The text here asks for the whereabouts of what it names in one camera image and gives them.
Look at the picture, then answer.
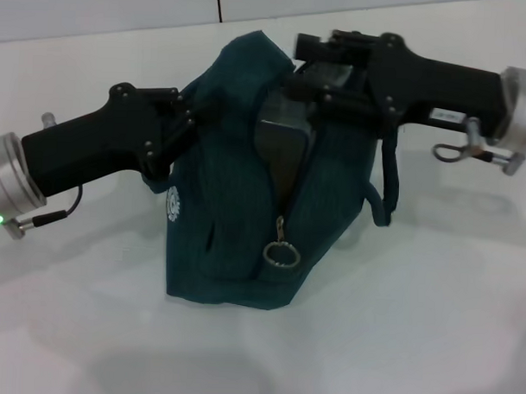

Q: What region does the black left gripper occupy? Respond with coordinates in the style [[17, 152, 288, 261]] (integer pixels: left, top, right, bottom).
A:
[[19, 79, 207, 203]]

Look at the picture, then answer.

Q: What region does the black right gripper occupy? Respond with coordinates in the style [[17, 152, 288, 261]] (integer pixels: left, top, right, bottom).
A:
[[282, 28, 511, 142]]

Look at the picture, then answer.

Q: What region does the clear plastic food container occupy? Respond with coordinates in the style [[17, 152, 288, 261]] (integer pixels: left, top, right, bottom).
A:
[[252, 60, 355, 197]]

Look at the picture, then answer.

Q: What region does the dark teal fabric lunch bag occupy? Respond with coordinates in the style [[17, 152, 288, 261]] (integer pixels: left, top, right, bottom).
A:
[[137, 26, 403, 317]]

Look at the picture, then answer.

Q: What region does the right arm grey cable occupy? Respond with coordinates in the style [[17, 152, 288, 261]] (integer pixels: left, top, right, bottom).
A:
[[432, 142, 495, 165]]

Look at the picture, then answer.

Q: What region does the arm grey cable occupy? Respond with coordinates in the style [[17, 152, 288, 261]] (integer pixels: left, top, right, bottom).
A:
[[432, 142, 495, 165], [32, 183, 84, 232]]

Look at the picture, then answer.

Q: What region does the left arm grey cable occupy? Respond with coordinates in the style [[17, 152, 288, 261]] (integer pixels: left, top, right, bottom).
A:
[[32, 183, 84, 232]]

